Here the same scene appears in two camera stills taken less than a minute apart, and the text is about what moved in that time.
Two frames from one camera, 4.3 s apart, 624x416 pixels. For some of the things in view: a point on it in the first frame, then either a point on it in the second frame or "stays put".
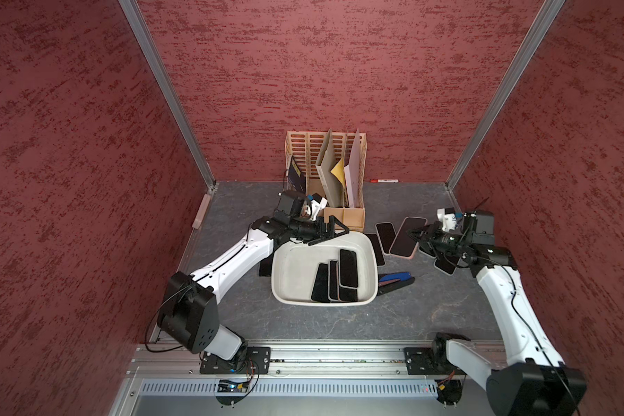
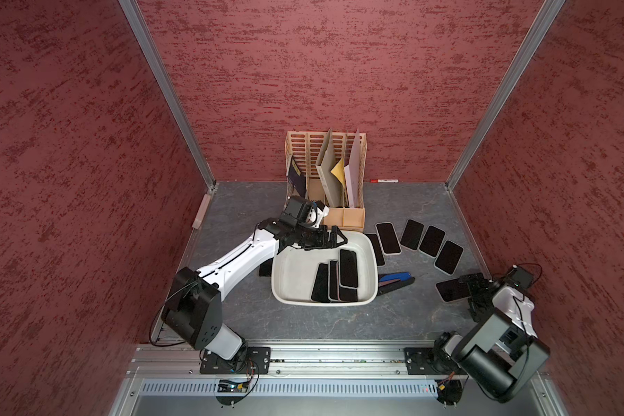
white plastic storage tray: (295, 266) stays put
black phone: (264, 269) stays put
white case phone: (348, 268) stays put
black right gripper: (429, 233) to (474, 281)
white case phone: (386, 233) stays put
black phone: (379, 252) stays put
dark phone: (446, 264) to (412, 235)
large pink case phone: (404, 244) to (452, 290)
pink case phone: (320, 292) stays put
